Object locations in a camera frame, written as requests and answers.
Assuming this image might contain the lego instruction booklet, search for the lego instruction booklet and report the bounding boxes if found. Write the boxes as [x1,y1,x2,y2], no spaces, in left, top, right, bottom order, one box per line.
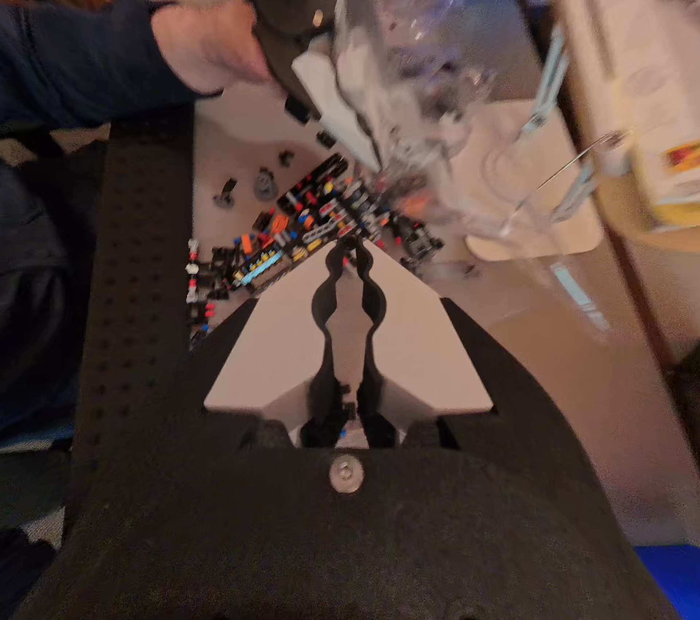
[629,0,700,230]

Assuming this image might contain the blue bin holding plastic bags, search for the blue bin holding plastic bags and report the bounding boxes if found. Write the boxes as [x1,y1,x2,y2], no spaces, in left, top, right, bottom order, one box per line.
[634,545,700,620]

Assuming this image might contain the black perforated mat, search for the black perforated mat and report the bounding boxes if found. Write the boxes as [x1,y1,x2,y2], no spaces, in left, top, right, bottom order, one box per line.
[63,106,197,539]

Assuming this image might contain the clear bag of lego pieces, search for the clear bag of lego pieces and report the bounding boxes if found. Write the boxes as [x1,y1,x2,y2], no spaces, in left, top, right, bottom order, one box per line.
[331,0,553,249]

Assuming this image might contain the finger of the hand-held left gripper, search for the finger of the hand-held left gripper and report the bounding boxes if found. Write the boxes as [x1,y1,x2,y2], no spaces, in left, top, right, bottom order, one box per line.
[291,50,382,172]

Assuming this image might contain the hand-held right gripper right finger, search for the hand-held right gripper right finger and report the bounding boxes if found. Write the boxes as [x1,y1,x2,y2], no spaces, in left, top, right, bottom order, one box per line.
[357,239,494,448]

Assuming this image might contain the scattered loose lego pieces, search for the scattered loose lego pieces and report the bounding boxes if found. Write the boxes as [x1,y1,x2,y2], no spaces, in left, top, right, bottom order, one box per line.
[185,130,353,437]

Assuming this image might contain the person's left forearm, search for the person's left forearm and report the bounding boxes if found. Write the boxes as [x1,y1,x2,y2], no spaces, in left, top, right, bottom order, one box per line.
[0,0,222,131]

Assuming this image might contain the white book stand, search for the white book stand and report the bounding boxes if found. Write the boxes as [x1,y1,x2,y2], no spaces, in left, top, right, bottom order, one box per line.
[465,0,700,261]

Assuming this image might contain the person's left hand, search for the person's left hand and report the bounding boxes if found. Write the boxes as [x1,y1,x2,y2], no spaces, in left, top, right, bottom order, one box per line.
[150,0,274,95]

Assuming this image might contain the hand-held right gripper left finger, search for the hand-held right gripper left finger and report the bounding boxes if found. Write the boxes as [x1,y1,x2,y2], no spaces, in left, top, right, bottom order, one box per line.
[203,242,351,448]

